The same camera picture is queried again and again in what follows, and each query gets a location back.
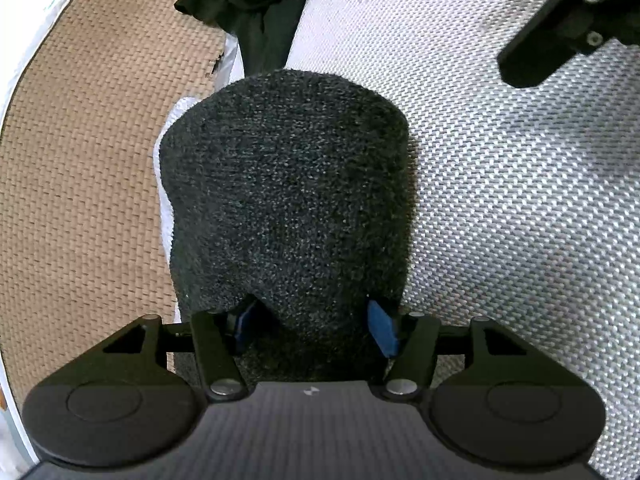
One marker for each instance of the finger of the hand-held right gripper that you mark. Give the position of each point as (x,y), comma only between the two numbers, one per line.
(550,45)

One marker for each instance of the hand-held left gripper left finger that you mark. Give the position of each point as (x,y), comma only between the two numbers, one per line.
(245,325)

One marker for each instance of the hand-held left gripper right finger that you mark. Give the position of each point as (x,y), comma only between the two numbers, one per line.
(382,327)

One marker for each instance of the black and grey knit sweater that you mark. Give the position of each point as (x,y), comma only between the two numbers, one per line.
(290,185)

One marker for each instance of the black pants with reflective stripes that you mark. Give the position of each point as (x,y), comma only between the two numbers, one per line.
(260,10)

